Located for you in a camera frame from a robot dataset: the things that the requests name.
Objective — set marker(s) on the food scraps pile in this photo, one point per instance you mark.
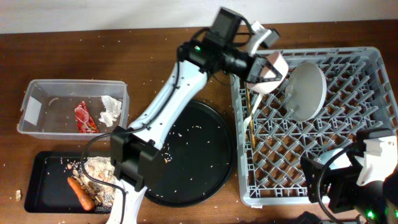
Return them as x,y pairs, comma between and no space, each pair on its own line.
98,168

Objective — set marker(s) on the grey plate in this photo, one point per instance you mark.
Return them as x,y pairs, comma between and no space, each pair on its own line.
306,90

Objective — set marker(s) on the clear plastic bin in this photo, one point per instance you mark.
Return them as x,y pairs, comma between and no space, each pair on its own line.
48,108

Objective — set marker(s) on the peanut on table left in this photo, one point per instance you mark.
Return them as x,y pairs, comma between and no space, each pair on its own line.
18,195

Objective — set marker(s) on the red snack wrapper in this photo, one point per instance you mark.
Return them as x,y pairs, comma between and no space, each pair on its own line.
84,121

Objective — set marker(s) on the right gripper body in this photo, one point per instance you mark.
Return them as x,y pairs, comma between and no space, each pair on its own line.
346,191

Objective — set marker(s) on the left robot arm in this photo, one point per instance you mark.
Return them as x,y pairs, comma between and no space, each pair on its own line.
230,46

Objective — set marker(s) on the round black serving tray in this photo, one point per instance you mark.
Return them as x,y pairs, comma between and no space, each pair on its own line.
196,159

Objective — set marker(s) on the white tissue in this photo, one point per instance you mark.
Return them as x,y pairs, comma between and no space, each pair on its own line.
113,109

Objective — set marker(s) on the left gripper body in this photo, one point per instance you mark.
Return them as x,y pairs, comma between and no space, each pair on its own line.
250,70

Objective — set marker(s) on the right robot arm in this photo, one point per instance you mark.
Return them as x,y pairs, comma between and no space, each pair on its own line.
380,198

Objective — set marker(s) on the grey dishwasher rack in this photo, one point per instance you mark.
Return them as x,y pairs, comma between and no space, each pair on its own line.
359,96

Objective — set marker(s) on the wooden chopstick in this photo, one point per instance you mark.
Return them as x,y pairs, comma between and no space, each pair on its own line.
250,124

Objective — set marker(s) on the orange carrot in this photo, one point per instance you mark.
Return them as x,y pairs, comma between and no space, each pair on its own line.
85,200

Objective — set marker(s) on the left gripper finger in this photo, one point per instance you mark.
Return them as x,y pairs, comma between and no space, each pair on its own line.
277,74
265,80

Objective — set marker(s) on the white plastic fork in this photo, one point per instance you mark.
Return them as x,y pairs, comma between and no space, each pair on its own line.
252,111

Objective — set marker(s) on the black rectangular tray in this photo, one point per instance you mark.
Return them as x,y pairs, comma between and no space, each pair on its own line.
48,190

